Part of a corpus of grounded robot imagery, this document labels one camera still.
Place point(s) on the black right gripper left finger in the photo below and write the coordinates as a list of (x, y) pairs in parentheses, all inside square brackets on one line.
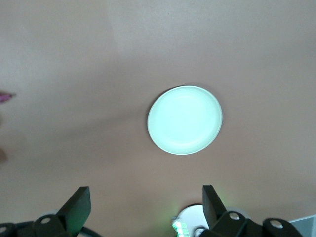
[(74, 209)]

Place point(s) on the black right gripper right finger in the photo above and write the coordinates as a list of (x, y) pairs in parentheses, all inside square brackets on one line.
[(213, 209)]

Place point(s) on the long purple eggplant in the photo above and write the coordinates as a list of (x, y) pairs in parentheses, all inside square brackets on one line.
[(5, 96)]

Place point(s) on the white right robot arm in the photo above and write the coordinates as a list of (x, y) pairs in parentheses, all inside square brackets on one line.
[(190, 214)]

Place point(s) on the pale green round plate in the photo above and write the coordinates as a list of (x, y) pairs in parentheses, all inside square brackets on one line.
[(185, 121)]

